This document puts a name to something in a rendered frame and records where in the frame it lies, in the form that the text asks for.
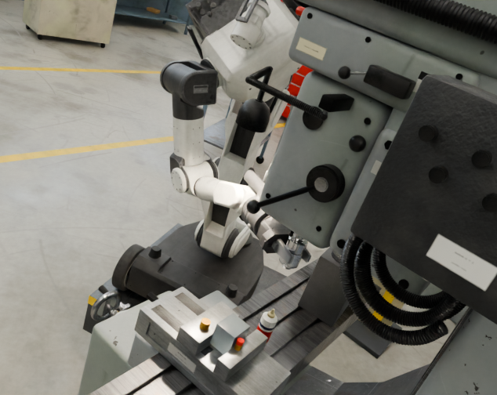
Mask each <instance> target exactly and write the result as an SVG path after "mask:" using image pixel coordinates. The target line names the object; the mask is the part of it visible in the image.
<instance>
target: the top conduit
mask: <svg viewBox="0 0 497 395"><path fill-rule="evenodd" d="M374 1H377V2H380V3H383V4H384V5H385V4H387V5H390V6H391V7H394V8H397V9H401V11H402V10H404V11H405V12H408V13H411V14H412V15H413V14H415V15H416V16H419V17H422V18H423V19H424V18H426V19H427V20H430V21H434V23H436V22H437V23H438V24H441V25H445V26H446V27H447V26H449V28H451V27H452V28H453V30H455V29H456V30H457V31H461V32H465V34H467V33H469V35H473V36H474V37H475V36H477V38H481V40H482V39H485V41H490V43H491V42H494V44H497V16H496V15H492V14H491V13H489V14H488V13H487V12H483V10H481V11H479V9H475V8H474V7H473V8H470V6H466V5H463V4H462V3H460V4H459V3H458V2H454V1H451V0H374Z"/></svg>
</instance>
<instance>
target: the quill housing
mask: <svg viewBox="0 0 497 395"><path fill-rule="evenodd" d="M323 94H347V95H348V96H351V97H353V98H354V101H353V103H352V106H351V108H350V110H349V111H336V112H328V118H327V119H326V120H325V121H322V120H321V119H319V118H316V116H315V117H314V116H313V115H312V114H309V113H307V112H306V111H302V110H300V109H299V108H297V107H293V109H292V113H291V115H290V117H289V120H288V123H287V125H286V128H285V131H284V134H283V136H282V138H281V142H280V144H279V147H278V150H277V153H276V154H275V157H274V160H273V163H272V166H271V167H270V171H269V173H268V176H267V179H266V182H265V184H264V187H263V190H262V193H261V195H260V197H259V202H260V201H264V200H266V199H269V198H273V197H276V196H278V195H281V194H285V193H288V192H290V191H293V190H297V189H299V188H302V187H306V186H307V183H306V181H307V175H308V173H309V171H310V170H311V169H312V168H314V167H316V166H319V165H323V164H331V165H334V166H336V167H337V168H338V169H340V171H341V172H342V173H343V175H344V179H345V189H344V192H343V193H342V195H341V196H340V197H338V198H337V199H335V200H333V201H330V202H325V203H324V202H319V201H316V200H315V199H313V198H312V197H311V196H310V194H309V192H307V193H305V194H301V195H298V196H295V197H291V198H288V199H285V200H283V201H279V202H276V203H273V204H271V205H266V206H263V207H261V209H262V210H263V211H264V212H265V213H266V214H267V215H269V216H271V217H272V218H274V219H276V220H277V221H278V222H279V223H281V224H283V225H284V226H286V227H287V228H289V229H290V230H292V231H293V232H295V233H296V234H298V235H299V236H300V237H302V238H303V239H305V240H306V241H308V242H310V243H311V244H312V245H314V246H316V247H318V248H328V247H330V238H331V236H332V233H333V231H334V229H335V228H336V225H337V223H338V222H339V218H340V216H341V215H342V213H343V210H344V209H345V206H346V203H347V202H348V200H349V198H350V195H351V193H352V191H353V189H354V187H355V185H356V183H357V180H358V178H359V176H360V174H361V172H362V170H363V168H364V166H365V163H366V161H367V160H368V157H369V155H370V153H371V151H372V148H373V147H374V145H375V142H376V140H377V138H378V136H379V134H380V133H381V131H383V129H384V127H385V125H386V123H387V121H388V119H389V117H390V114H391V112H392V110H393V107H391V106H388V105H386V104H384V103H382V102H380V101H378V100H375V99H373V98H371V97H370V96H367V95H365V94H364V93H361V92H358V91H357V90H355V89H352V88H350V87H348V86H346V85H344V84H342V83H340V82H337V81H335V80H333V79H331V78H329V77H327V76H324V75H323V74H320V73H318V72H316V71H311V72H310V73H308V74H307V75H306V77H305V78H304V79H303V83H302V85H301V88H300V90H299V94H298V96H297V98H296V99H298V100H301V101H302V102H304V103H306V104H308V105H310V106H312V107H315V108H317V109H318V110H320V111H323V110H322V109H321V108H319V107H318V105H319V103H320V101H321V98H322V96H323ZM356 135H359V136H363V137H364V138H365V141H366V146H365V148H364V150H362V151H360V152H354V151H352V150H351V149H350V147H349V140H350V138H351V137H352V136H356Z"/></svg>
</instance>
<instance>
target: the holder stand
mask: <svg viewBox="0 0 497 395"><path fill-rule="evenodd" d="M340 259H341V255H340V254H339V253H337V252H335V251H334V250H333V249H332V248H331V247H329V248H328V249H327V250H326V251H325V252H324V253H323V254H322V255H321V256H320V258H319V260H318V261H317V264H316V266H315V268H314V271H313V273H312V274H311V276H310V280H309V281H308V283H307V286H306V287H305V289H304V292H303V294H302V296H301V298H300V300H299V303H298V306H300V307H302V308H303V309H304V310H306V311H308V312H309V313H311V314H313V315H314V316H315V317H317V318H319V319H320V320H322V321H324V322H325V323H326V324H328V325H329V326H331V327H332V326H333V325H334V324H335V323H336V322H337V320H338V319H339V317H340V316H341V315H342V313H343V311H344V310H345V309H346V308H347V307H348V305H349V304H348V302H347V299H346V296H345V294H343V293H344V291H343V289H342V287H343V286H342V284H341V280H340V279H341V278H340V270H339V269H340Z"/></svg>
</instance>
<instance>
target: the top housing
mask: <svg viewBox="0 0 497 395"><path fill-rule="evenodd" d="M297 1H299V2H303V3H305V4H308V5H311V6H313V7H315V8H317V9H320V10H323V11H325V12H327V13H331V14H332V15H335V16H338V17H341V18H343V19H345V20H349V21H350V22H353V23H355V24H358V25H361V26H362V27H366V28H368V29H371V30H373V31H376V32H379V33H380V34H384V35H386V36H388V37H391V38H394V39H396V40H398V41H400V42H403V43H406V44H409V45H412V46H414V47H416V48H418V49H421V50H424V51H427V52H428V53H432V54H434V55H436V56H440V57H442V58H445V59H446V60H450V61H452V62H454V63H457V64H460V65H462V66H464V67H468V68H469V69H472V70H475V71H478V72H480V73H482V74H486V75H487V76H490V77H492V78H495V79H497V44H494V42H491V43H490V41H485V39H482V40H481V38H477V36H475V37H474V36H473V35H469V33H467V34H465V32H461V31H457V30H456V29H455V30H453V28H452V27H451V28H449V26H447V27H446V26H445V25H441V24H438V23H437V22H436V23H434V21H430V20H427V19H426V18H424V19H423V18H422V17H419V16H416V15H415V14H413V15H412V14H411V13H408V12H405V11H404V10H402V11H401V9H397V8H394V7H391V6H390V5H387V4H385V5H384V4H383V3H380V2H377V1H374V0H297ZM451 1H454V2H458V3H459V4H460V3H462V4H463V5H466V6H470V8H473V7H474V8H475V9H479V11H481V10H483V12H487V13H488V14H489V13H491V14H492V15H496V16H497V0H451Z"/></svg>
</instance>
